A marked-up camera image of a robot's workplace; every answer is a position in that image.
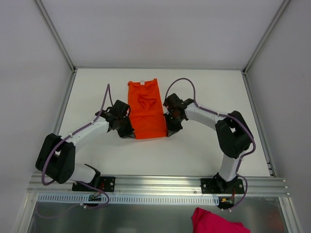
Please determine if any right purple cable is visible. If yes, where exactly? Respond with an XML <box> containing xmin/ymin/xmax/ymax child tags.
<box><xmin>165</xmin><ymin>77</ymin><xmax>257</xmax><ymax>195</ymax></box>

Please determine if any orange t-shirt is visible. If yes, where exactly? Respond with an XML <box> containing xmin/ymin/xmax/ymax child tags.
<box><xmin>128</xmin><ymin>79</ymin><xmax>167</xmax><ymax>140</ymax></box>

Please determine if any slotted white cable duct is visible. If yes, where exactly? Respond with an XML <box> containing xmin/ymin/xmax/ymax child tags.
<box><xmin>37</xmin><ymin>193</ymin><xmax>219</xmax><ymax>206</ymax></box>

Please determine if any right aluminium frame post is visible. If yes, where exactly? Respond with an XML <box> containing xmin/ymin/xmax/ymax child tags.
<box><xmin>242</xmin><ymin>0</ymin><xmax>292</xmax><ymax>73</ymax></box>

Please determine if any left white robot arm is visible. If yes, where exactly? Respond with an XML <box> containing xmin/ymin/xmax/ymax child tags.
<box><xmin>35</xmin><ymin>100</ymin><xmax>135</xmax><ymax>192</ymax></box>

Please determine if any aluminium mounting rail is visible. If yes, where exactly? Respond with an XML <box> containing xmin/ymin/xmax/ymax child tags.
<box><xmin>27</xmin><ymin>173</ymin><xmax>290</xmax><ymax>197</ymax></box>

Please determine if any left aluminium frame post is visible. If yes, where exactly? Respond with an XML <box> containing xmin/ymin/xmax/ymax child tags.
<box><xmin>33</xmin><ymin>0</ymin><xmax>76</xmax><ymax>73</ymax></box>

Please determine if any aluminium frame post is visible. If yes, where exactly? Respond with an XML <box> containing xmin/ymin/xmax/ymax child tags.
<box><xmin>33</xmin><ymin>0</ymin><xmax>76</xmax><ymax>73</ymax></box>
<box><xmin>242</xmin><ymin>0</ymin><xmax>292</xmax><ymax>73</ymax></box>

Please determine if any pink t-shirt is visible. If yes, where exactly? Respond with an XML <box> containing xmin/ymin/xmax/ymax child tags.
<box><xmin>191</xmin><ymin>207</ymin><xmax>251</xmax><ymax>233</ymax></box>

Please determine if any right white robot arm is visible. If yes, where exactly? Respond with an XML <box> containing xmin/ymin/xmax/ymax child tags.
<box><xmin>163</xmin><ymin>93</ymin><xmax>254</xmax><ymax>194</ymax></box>

